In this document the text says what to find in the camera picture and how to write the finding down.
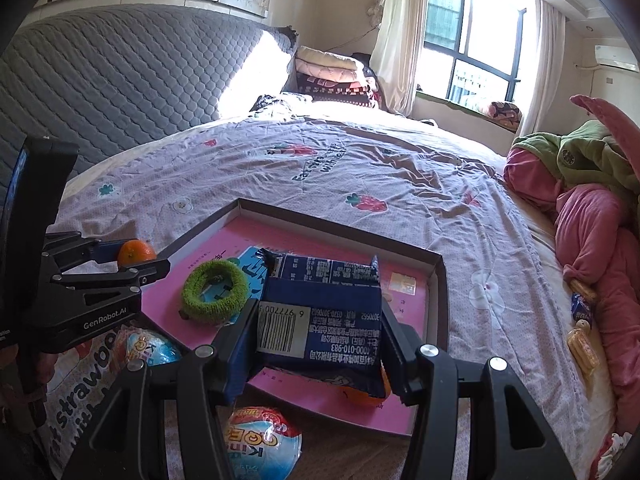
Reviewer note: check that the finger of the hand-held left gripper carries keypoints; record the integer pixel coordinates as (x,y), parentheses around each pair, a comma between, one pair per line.
(107,252)
(150,270)

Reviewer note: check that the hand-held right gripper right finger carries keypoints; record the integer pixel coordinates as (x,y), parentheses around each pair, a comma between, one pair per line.
(392,355)

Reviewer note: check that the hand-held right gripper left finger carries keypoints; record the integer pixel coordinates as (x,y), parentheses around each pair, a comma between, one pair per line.
(237,360)

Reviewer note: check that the orange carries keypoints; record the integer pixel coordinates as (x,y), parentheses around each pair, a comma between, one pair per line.
(136,252)
(367,397)

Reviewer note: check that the dark cardboard box pink inside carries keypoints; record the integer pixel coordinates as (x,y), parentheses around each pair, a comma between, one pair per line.
(225,245)

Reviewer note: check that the dark blue snack packet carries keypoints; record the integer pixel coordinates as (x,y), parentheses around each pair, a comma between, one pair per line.
(320,320)

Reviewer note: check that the green hair scrunchie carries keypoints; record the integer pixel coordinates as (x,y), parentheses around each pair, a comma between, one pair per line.
(192,295)

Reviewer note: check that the wrapped egg toy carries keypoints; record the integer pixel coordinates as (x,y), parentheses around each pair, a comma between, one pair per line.
(150,350)
(262,445)

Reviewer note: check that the blue printed paper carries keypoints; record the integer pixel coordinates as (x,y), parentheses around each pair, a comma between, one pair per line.
(252,265)

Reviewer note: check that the grey quilted headboard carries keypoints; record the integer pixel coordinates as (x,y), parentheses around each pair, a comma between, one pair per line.
(125,75)

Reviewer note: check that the strawberry printed bedsheet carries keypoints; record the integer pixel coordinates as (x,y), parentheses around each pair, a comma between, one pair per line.
(375,170)

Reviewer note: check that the yellow snack packet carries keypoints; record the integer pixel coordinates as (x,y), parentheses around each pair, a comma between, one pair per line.
(582,345)

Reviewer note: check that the small blue snack packet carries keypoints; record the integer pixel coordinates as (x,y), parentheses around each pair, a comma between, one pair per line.
(582,307)

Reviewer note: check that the dark patterned cloth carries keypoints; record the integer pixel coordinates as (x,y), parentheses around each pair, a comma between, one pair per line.
(277,106)

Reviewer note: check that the pink quilt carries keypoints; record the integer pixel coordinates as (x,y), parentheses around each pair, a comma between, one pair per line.
(590,220)

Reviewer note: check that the floral white scrunchie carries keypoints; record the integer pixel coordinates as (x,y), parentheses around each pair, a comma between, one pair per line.
(612,452)

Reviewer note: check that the dark patterned folded blankets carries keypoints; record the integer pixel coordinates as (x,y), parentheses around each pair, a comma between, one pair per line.
(340,91)

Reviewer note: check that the patterned blanket on windowsill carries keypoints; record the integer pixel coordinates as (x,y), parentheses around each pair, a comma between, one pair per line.
(505,112)

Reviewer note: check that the cream folded blanket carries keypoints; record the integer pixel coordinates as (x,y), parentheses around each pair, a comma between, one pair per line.
(325,62)

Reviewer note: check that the green blanket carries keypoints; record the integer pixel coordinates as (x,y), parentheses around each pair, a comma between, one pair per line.
(590,155)

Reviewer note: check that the cream curtain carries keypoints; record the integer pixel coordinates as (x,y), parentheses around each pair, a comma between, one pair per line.
(400,35)
(547,60)

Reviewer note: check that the pink cushion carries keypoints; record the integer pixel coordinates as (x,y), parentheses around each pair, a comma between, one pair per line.
(615,120)

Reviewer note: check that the dark framed window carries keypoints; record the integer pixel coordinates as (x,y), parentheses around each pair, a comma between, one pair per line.
(480,25)

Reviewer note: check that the white air conditioner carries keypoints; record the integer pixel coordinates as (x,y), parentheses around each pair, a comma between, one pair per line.
(617,57)

